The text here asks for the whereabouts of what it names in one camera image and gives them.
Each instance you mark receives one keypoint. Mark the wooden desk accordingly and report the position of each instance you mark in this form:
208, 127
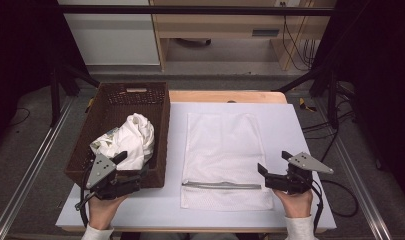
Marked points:
220, 25

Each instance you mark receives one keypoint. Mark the white mesh laundry bag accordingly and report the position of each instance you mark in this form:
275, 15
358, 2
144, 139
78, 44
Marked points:
223, 146

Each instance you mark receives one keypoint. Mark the white board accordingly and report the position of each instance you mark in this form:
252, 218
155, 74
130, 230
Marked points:
290, 126

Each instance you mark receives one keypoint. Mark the black curtain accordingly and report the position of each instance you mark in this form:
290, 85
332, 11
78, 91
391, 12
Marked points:
20, 50
380, 66

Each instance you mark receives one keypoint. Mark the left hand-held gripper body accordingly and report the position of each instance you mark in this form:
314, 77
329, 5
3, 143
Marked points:
101, 170

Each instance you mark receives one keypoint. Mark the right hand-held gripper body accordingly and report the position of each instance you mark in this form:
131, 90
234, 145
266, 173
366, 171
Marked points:
298, 176

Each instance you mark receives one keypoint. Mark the person's right hand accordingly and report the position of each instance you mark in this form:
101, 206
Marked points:
295, 203

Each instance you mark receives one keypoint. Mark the white garment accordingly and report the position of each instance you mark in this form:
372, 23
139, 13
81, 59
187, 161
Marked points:
133, 136

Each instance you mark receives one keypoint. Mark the person's left hand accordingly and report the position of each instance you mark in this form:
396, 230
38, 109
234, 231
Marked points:
105, 210

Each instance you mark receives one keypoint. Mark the metal floor rail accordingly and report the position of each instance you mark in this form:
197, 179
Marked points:
356, 180
30, 170

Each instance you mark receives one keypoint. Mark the yellow black tool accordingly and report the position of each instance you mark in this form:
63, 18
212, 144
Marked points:
305, 106

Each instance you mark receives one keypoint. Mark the black horizontal bar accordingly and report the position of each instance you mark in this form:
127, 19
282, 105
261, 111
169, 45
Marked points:
190, 10

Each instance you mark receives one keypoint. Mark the white cabinet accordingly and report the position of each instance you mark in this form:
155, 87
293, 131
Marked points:
113, 36

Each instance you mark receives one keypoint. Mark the brown woven basket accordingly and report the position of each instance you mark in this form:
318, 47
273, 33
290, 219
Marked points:
123, 100

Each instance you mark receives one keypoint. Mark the black metal stand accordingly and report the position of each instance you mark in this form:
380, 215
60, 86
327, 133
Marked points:
55, 100
332, 100

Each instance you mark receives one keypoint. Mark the wooden table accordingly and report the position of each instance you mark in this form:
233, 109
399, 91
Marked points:
223, 96

